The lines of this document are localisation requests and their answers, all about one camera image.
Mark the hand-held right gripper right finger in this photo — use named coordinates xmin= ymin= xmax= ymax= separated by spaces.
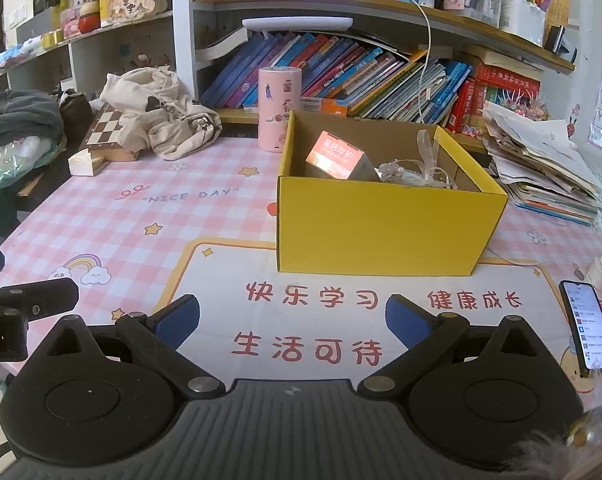
xmin=357 ymin=294 xmax=546 ymax=396

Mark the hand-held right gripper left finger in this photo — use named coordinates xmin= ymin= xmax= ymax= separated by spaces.
xmin=41 ymin=294 xmax=226 ymax=400

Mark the yellow cardboard box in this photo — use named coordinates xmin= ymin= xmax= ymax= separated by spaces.
xmin=276 ymin=109 xmax=510 ymax=277

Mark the pearl accessory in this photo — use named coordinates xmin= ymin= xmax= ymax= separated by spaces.
xmin=378 ymin=129 xmax=456 ymax=191

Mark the orange and blue carton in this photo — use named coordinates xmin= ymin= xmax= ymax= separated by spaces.
xmin=305 ymin=131 xmax=382 ymax=182

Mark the iridescent plastic wrap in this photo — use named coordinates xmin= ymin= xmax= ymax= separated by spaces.
xmin=0 ymin=137 xmax=66 ymax=201

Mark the white wedge box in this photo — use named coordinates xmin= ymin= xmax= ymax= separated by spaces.
xmin=68 ymin=150 xmax=109 ymax=177

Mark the grey clothes pile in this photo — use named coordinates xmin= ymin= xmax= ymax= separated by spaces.
xmin=0 ymin=90 xmax=64 ymax=151

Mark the dark brown bag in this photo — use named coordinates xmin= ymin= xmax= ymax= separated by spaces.
xmin=58 ymin=89 xmax=94 ymax=146

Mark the wooden chessboard box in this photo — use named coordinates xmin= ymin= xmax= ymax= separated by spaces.
xmin=79 ymin=102 xmax=144 ymax=162

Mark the smartphone with list screen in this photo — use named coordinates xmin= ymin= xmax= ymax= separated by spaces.
xmin=558 ymin=280 xmax=602 ymax=378

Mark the beige tote bag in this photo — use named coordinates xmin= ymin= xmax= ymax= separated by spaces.
xmin=100 ymin=66 xmax=224 ymax=162

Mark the stack of papers and booklets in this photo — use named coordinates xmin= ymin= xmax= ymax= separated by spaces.
xmin=481 ymin=102 xmax=602 ymax=226

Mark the pink sticker canister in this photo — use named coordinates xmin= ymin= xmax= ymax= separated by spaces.
xmin=258 ymin=66 xmax=302 ymax=153

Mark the row of colourful books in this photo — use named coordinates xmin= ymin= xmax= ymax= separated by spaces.
xmin=201 ymin=32 xmax=542 ymax=133

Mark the pink tissue box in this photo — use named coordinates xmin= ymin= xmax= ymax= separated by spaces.
xmin=61 ymin=7 xmax=82 ymax=38

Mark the red and cream doll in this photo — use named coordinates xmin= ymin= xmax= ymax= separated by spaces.
xmin=77 ymin=2 xmax=102 ymax=34

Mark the white bookshelf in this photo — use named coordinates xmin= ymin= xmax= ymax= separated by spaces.
xmin=0 ymin=0 xmax=582 ymax=156

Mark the white lamp bar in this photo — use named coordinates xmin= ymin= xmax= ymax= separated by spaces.
xmin=242 ymin=16 xmax=356 ymax=37

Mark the white storage box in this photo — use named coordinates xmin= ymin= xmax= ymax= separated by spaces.
xmin=498 ymin=0 xmax=546 ymax=47

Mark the white cable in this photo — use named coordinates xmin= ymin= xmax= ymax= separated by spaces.
xmin=373 ymin=0 xmax=434 ymax=126

